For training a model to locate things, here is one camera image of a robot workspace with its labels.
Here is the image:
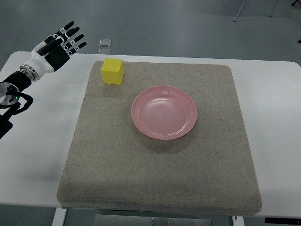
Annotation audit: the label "clear floor socket cover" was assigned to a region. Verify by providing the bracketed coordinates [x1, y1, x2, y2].
[98, 39, 111, 47]

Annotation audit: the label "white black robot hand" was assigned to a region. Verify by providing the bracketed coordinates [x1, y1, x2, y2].
[20, 21, 87, 81]

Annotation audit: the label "metal table frame plate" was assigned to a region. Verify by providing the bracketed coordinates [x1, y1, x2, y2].
[94, 214, 212, 226]

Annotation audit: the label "grey chair legs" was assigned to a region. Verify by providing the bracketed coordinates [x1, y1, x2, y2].
[233, 0, 280, 22]

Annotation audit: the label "yellow block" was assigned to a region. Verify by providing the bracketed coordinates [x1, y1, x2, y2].
[101, 58, 124, 85]

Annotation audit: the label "pink plate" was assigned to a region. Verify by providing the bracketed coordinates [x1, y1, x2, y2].
[131, 86, 198, 140]

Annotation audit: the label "beige fabric mat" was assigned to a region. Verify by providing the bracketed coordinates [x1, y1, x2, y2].
[57, 61, 262, 216]

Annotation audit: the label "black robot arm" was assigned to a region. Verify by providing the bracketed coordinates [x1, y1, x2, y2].
[0, 71, 33, 137]

